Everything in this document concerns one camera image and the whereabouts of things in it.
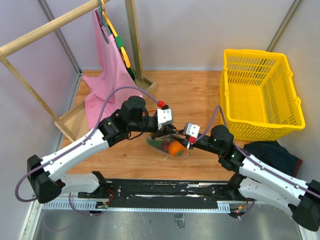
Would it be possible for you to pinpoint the red cherry tomato sprig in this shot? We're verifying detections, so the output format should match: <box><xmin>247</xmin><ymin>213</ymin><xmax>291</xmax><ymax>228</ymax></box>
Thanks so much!
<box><xmin>162</xmin><ymin>140</ymin><xmax>171</xmax><ymax>152</ymax></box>

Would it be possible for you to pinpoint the clear zip bag orange zipper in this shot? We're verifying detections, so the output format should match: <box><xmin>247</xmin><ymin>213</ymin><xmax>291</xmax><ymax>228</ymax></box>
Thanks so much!
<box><xmin>143</xmin><ymin>133</ymin><xmax>189</xmax><ymax>159</ymax></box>

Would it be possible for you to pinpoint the orange persimmon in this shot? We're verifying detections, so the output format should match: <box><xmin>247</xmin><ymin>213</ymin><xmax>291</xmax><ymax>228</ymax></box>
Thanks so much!
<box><xmin>168</xmin><ymin>141</ymin><xmax>185</xmax><ymax>157</ymax></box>

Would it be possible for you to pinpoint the green yellow mango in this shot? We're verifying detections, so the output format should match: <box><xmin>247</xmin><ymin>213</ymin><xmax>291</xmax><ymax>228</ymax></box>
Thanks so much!
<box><xmin>146</xmin><ymin>139</ymin><xmax>164</xmax><ymax>149</ymax></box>

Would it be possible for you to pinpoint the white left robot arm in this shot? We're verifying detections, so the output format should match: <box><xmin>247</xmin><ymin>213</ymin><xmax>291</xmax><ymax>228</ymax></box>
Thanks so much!
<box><xmin>27</xmin><ymin>96</ymin><xmax>176</xmax><ymax>204</ymax></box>

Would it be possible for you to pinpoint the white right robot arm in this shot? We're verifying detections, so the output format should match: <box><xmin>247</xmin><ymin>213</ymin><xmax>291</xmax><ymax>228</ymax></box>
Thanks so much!
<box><xmin>179</xmin><ymin>123</ymin><xmax>320</xmax><ymax>232</ymax></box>

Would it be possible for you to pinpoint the pink t-shirt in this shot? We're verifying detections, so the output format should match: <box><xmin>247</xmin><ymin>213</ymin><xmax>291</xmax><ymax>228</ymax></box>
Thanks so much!
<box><xmin>82</xmin><ymin>12</ymin><xmax>136</xmax><ymax>130</ymax></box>

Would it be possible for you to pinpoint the dark navy cloth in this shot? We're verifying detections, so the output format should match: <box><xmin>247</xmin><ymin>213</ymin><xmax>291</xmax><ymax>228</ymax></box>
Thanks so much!
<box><xmin>243</xmin><ymin>141</ymin><xmax>303</xmax><ymax>177</ymax></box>

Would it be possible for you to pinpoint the yellow plastic basket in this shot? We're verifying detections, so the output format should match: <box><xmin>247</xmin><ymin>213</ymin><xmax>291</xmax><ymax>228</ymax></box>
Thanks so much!
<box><xmin>219</xmin><ymin>49</ymin><xmax>306</xmax><ymax>142</ymax></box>

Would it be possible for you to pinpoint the yellow hanger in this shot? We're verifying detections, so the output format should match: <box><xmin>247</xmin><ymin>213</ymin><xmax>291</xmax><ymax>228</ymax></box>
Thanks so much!
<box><xmin>102</xmin><ymin>13</ymin><xmax>131</xmax><ymax>69</ymax></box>

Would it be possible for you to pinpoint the wooden clothes rack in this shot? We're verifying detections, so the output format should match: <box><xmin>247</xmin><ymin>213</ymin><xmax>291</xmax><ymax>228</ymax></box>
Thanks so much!
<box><xmin>0</xmin><ymin>0</ymin><xmax>156</xmax><ymax>142</ymax></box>

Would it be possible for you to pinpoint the green hanger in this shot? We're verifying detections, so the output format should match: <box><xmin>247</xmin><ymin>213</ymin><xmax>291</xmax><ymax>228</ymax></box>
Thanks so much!
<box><xmin>115</xmin><ymin>35</ymin><xmax>137</xmax><ymax>83</ymax></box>

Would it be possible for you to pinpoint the grey hanger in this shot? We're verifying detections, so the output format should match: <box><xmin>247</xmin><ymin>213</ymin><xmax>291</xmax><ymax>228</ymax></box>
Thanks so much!
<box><xmin>95</xmin><ymin>0</ymin><xmax>111</xmax><ymax>45</ymax></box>

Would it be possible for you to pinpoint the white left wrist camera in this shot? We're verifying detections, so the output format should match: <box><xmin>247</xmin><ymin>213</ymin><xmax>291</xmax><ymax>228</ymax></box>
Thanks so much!
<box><xmin>156</xmin><ymin>108</ymin><xmax>174</xmax><ymax>125</ymax></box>

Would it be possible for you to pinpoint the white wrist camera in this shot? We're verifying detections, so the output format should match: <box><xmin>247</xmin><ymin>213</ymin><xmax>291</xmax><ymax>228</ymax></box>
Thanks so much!
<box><xmin>183</xmin><ymin>122</ymin><xmax>200</xmax><ymax>139</ymax></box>
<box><xmin>156</xmin><ymin>108</ymin><xmax>174</xmax><ymax>125</ymax></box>

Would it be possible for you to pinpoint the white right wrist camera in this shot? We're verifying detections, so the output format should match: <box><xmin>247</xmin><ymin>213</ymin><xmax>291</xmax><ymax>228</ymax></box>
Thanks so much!
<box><xmin>183</xmin><ymin>122</ymin><xmax>200</xmax><ymax>139</ymax></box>

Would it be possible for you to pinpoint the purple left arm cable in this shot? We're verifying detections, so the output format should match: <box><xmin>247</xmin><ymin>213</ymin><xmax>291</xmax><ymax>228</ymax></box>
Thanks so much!
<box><xmin>14</xmin><ymin>86</ymin><xmax>166</xmax><ymax>203</ymax></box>

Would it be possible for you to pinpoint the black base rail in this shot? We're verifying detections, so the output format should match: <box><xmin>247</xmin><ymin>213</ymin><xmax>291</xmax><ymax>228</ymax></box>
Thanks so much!
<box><xmin>77</xmin><ymin>178</ymin><xmax>253</xmax><ymax>212</ymax></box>

